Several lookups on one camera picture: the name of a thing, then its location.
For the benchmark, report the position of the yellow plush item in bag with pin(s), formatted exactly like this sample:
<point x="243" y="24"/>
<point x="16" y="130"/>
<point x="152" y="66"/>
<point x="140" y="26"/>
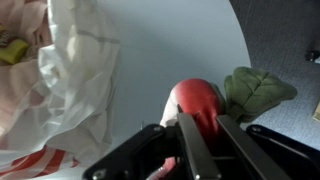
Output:
<point x="12" y="48"/>

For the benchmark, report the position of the white red plastic bag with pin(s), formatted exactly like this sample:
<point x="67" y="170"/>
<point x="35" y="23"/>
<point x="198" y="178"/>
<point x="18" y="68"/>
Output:
<point x="56" y="102"/>

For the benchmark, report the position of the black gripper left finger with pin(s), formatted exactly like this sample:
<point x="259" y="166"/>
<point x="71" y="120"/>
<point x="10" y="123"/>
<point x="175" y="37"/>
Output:
<point x="201" y="163"/>

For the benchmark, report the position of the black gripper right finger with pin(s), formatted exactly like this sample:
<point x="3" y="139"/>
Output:
<point x="261" y="163"/>

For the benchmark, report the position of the red plush radish toy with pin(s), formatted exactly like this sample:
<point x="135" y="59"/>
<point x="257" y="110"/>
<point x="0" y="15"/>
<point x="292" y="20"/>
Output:
<point x="248" y="94"/>

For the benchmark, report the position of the round white table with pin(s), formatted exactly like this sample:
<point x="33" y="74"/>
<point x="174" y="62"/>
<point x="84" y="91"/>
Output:
<point x="161" y="43"/>

